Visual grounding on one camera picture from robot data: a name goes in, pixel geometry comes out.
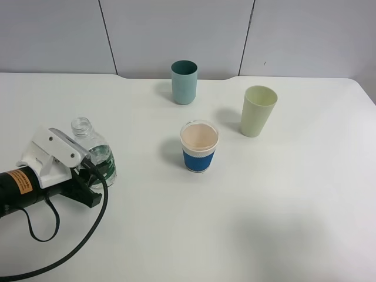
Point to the clear plastic water bottle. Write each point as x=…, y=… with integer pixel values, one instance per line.
x=85, y=135

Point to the teal plastic cup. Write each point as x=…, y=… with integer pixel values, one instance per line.
x=184, y=81

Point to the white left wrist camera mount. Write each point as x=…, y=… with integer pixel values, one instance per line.
x=51, y=154

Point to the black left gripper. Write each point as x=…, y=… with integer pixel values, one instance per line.
x=78, y=188

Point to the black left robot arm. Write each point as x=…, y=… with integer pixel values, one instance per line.
x=20, y=188

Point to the blue sleeved paper cup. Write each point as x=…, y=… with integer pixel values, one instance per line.
x=199, y=140

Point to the pale green plastic cup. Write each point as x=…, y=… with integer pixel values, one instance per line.
x=258, y=104

